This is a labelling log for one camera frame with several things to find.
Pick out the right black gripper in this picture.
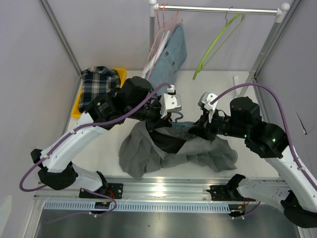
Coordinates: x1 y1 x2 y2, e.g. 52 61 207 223
189 106 249 142

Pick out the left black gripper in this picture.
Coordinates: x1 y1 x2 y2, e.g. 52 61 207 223
126 95 172 131

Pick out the blue plastic hanger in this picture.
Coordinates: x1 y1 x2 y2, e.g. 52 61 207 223
171 112 194 129

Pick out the grey garment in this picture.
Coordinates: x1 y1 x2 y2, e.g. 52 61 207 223
118 121 238 179

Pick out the light blue denim skirt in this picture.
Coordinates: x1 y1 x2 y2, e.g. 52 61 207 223
148 23 187 88

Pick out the white skirt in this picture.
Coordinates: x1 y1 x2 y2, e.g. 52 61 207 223
141 30 170 79

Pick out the pink wire hanger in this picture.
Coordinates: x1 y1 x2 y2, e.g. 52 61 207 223
142 0 169 79
143 9 182 80

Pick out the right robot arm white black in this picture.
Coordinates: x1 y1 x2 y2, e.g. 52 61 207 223
189 92 317 228

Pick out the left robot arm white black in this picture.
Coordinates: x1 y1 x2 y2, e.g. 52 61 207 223
31 76 176 198

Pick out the green plastic hanger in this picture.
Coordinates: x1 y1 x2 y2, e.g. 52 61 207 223
192 12 246 80

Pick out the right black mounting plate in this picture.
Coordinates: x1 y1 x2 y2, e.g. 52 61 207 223
206 185 255 202

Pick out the black mounting plate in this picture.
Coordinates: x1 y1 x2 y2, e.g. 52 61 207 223
206 185 255 202
79 183 123 199

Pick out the plaid garment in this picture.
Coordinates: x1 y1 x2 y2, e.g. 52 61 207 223
78 66 121 113

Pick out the yellow plastic tray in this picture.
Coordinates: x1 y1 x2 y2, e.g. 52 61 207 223
71 67 127 119

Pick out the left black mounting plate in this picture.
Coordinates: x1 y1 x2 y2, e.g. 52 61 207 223
79 183 123 199

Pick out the metal clothes rack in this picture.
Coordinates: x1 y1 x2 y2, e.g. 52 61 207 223
148 0 291 82

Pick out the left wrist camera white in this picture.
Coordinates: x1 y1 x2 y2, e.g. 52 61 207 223
159 85 182 119

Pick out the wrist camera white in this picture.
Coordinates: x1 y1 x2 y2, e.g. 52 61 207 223
198 92 217 123
159 85 182 119

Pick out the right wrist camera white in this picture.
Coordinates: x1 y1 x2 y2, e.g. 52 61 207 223
198 92 217 123

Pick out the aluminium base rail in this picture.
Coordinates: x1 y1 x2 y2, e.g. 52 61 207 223
33 175 288 205

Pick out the white slotted cable duct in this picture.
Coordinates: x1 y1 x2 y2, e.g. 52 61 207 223
44 200 231 214

